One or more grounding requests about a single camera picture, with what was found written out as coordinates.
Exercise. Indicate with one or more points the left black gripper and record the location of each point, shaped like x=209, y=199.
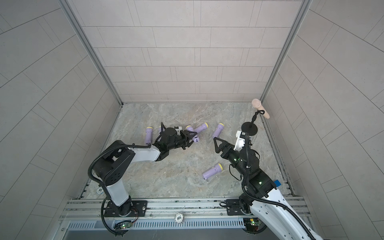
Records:
x=184, y=136

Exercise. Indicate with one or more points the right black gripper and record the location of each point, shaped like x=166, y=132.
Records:
x=224, y=145

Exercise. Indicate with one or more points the purple flashlight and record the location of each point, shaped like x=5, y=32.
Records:
x=218, y=130
x=218, y=168
x=195, y=135
x=201, y=128
x=148, y=138

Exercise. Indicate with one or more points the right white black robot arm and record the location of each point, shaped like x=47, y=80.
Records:
x=261, y=196

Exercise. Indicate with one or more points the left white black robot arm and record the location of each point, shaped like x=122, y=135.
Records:
x=109, y=167

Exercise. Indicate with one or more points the beige microphone on stand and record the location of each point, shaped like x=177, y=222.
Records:
x=257, y=104

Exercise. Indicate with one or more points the blue tape piece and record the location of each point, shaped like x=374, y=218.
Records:
x=277, y=183

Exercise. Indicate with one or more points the right circuit board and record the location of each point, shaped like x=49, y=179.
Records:
x=252, y=225

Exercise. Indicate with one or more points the white round floor sticker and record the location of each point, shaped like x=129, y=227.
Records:
x=100, y=190

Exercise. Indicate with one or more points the left green circuit board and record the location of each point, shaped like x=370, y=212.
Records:
x=123, y=225

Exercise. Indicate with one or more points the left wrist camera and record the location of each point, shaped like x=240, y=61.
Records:
x=178, y=129

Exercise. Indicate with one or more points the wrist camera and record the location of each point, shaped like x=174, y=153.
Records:
x=241, y=140
x=178, y=129

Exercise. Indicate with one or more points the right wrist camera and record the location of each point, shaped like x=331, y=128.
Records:
x=241, y=140

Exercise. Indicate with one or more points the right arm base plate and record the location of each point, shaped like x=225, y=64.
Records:
x=236, y=207

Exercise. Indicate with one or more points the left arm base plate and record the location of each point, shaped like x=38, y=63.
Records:
x=135, y=208

